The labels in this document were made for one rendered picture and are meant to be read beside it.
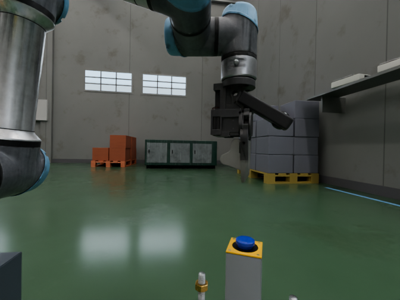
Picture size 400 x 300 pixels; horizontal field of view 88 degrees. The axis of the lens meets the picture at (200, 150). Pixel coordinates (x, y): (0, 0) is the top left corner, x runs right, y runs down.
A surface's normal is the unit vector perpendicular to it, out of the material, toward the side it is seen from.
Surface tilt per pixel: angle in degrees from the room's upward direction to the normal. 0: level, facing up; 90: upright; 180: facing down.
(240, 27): 90
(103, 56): 90
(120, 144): 90
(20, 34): 94
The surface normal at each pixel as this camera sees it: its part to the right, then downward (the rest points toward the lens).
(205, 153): 0.15, 0.01
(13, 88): 0.64, 0.09
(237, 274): -0.31, 0.00
